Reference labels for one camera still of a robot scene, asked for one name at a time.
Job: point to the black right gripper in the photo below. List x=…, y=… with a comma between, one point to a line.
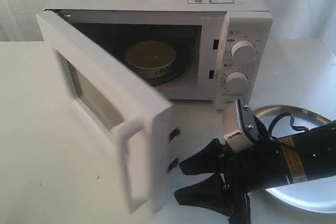
x=257, y=167

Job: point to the white microwave door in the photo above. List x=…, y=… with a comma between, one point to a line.
x=135, y=119

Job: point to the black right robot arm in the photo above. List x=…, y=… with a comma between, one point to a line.
x=308, y=154

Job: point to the white box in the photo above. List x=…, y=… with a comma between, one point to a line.
x=208, y=27

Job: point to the yellow-green ceramic bowl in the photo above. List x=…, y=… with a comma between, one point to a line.
x=150, y=59

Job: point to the white lower timer knob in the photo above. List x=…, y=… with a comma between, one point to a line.
x=236, y=81

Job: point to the round stainless steel plate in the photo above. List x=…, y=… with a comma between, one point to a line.
x=317, y=195

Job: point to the white upper power knob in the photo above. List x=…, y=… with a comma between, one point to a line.
x=243, y=51

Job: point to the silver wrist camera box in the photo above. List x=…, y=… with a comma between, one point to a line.
x=239, y=126

